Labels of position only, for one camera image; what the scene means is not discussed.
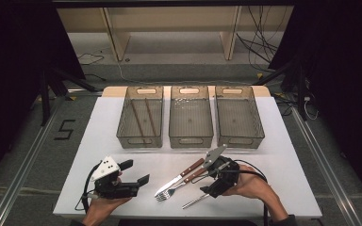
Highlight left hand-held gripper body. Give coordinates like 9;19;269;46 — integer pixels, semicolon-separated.
90;155;141;201

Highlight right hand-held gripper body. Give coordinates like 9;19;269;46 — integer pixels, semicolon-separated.
202;144;241;200

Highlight metal spoon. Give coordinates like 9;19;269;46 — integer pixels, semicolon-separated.
181;192;211;210

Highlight wooden-handled table knife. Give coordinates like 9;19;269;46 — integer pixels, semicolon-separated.
154;157;206;199

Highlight wooden-handled fork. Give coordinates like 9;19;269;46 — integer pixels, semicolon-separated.
156;168;208;202

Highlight smoky clear plastic bin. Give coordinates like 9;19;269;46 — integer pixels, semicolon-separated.
214;85;266;150
116;86;165;150
168;85;215;149

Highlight brown wooden chopstick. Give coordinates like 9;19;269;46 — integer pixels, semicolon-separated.
144;98;158;137
130;99;147;142

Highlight person's left hand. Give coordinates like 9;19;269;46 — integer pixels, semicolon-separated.
82;175;132;226

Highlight person's right hand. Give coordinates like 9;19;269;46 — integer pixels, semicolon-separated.
222;164;279;208

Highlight white table cover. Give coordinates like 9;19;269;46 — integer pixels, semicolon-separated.
52;95;323;219

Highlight black metal stand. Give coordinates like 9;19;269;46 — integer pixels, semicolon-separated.
39;65;98;126
254;59;309;121

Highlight beige wooden desk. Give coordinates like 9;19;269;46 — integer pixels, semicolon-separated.
56;6;295;62

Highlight dark curtain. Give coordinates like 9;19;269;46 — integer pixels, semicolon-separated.
0;0;86;192
268;0;362;202

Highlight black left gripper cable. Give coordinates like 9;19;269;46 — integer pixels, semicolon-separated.
74;162;103;215

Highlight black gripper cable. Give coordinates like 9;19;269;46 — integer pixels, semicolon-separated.
190;159;270;226
74;162;103;215

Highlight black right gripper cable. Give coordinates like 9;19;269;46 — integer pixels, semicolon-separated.
190;159;270;226

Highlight metal floor rail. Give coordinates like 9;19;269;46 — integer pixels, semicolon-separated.
290;106;362;226
0;93;69;226

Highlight black floor cable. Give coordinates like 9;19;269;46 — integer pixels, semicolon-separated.
75;52;106;66

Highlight bundle of black cables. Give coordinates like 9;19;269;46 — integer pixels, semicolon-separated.
235;5;288;73

